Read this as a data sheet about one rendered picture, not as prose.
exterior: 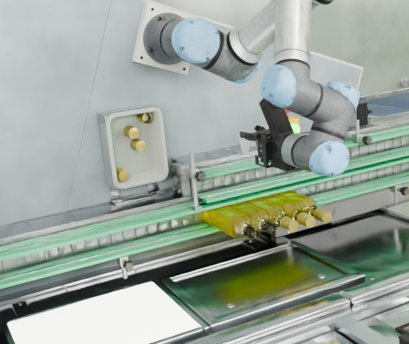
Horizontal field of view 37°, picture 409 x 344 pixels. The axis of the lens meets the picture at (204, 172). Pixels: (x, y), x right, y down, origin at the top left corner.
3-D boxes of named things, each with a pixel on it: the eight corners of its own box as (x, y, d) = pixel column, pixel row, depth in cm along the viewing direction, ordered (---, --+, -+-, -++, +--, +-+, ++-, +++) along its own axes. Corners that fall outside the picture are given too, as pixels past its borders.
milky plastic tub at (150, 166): (106, 185, 187) (115, 191, 179) (95, 112, 181) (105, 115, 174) (158, 173, 194) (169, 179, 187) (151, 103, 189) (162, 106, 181)
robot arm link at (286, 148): (289, 138, 133) (320, 132, 136) (277, 135, 137) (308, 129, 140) (291, 171, 135) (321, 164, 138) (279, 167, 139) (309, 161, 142)
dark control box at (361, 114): (334, 125, 223) (350, 128, 215) (334, 103, 221) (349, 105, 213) (353, 121, 226) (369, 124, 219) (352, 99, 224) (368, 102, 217)
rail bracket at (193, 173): (181, 204, 185) (200, 214, 174) (176, 149, 181) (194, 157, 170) (190, 202, 186) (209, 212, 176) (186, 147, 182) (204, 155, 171)
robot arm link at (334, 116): (332, 75, 123) (313, 127, 123) (371, 94, 129) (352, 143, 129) (308, 73, 130) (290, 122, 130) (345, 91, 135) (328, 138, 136)
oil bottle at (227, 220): (203, 221, 190) (237, 241, 172) (201, 204, 189) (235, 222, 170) (219, 217, 193) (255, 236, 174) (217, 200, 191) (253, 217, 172)
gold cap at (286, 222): (280, 229, 174) (289, 233, 171) (279, 217, 173) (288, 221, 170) (290, 226, 176) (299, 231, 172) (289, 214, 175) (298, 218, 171)
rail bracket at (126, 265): (109, 271, 180) (125, 287, 168) (106, 248, 178) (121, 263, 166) (122, 267, 181) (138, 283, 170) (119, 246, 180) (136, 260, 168)
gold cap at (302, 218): (294, 217, 176) (303, 221, 172) (303, 209, 177) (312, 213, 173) (300, 226, 177) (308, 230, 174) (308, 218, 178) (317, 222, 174)
